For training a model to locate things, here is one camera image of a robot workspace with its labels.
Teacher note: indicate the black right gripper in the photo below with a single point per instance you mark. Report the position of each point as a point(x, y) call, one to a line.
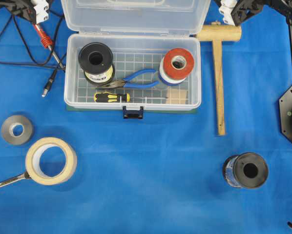
point(245, 9)

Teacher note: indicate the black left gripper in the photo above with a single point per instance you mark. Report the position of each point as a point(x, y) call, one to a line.
point(34, 11)

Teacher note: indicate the clear plastic tool box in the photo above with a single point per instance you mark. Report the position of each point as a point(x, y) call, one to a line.
point(139, 34)

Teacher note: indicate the black tool box latch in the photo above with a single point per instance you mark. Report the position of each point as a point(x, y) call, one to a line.
point(133, 114)

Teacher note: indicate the wooden mallet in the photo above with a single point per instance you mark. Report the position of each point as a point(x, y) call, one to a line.
point(216, 33)

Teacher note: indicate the red soldering iron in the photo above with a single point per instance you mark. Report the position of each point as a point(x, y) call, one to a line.
point(47, 43)

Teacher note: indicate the red white tape spool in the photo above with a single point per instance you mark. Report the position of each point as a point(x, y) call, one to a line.
point(176, 66)

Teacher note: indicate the cardboard piece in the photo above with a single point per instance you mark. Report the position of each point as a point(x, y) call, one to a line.
point(176, 96)

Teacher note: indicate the yellow black screwdriver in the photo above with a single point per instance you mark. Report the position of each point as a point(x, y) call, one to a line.
point(107, 97)

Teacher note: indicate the grey tape roll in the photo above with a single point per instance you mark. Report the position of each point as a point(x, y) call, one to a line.
point(17, 130)

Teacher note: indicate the beige masking tape roll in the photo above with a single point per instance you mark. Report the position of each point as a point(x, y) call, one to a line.
point(50, 161)

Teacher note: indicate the silver wrench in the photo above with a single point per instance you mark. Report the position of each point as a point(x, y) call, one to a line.
point(14, 179)

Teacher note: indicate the blue table cloth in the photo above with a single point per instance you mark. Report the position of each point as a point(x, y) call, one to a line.
point(161, 174)

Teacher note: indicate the black wire spool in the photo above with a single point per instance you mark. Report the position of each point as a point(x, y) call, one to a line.
point(96, 61)

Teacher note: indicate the dark wire spool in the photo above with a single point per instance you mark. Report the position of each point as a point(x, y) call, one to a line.
point(248, 170)

